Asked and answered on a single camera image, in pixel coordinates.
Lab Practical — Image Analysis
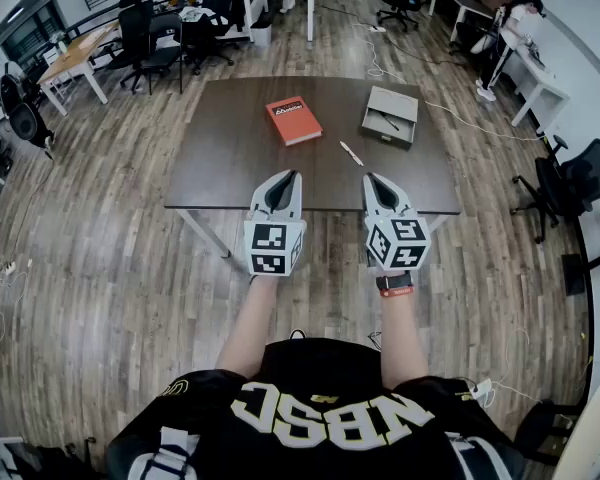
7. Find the tangled white cable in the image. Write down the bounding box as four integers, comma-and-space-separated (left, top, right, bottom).
0, 267, 32, 367

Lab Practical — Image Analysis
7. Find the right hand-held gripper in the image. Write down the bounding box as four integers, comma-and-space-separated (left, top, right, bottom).
361, 171, 432, 273

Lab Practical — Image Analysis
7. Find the white trash bin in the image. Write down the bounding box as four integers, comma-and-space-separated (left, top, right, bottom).
249, 20, 274, 48

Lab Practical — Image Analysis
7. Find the person's left forearm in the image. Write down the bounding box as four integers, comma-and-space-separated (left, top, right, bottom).
214, 275, 281, 382

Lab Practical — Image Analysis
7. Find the person's right forearm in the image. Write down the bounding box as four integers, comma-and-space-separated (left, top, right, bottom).
374, 267, 431, 390

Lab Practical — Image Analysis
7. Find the long white floor cable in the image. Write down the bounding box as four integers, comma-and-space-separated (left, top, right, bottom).
352, 22, 547, 142

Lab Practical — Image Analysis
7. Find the black wristwatch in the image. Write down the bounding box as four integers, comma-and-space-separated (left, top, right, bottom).
375, 272, 414, 291

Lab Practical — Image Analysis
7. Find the grey drawer box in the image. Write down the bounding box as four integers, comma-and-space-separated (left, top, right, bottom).
361, 85, 420, 151

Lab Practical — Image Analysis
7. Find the red book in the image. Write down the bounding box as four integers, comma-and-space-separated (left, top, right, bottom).
265, 96, 325, 148

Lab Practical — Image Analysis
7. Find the black bag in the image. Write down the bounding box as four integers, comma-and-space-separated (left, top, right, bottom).
32, 437, 101, 480

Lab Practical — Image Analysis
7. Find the black lettered jersey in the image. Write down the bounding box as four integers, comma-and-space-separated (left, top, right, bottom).
104, 337, 526, 480

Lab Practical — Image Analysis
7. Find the white pen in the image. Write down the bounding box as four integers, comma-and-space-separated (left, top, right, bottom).
339, 140, 365, 167

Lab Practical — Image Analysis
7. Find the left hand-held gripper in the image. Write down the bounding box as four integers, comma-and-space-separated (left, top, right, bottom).
243, 169, 309, 278

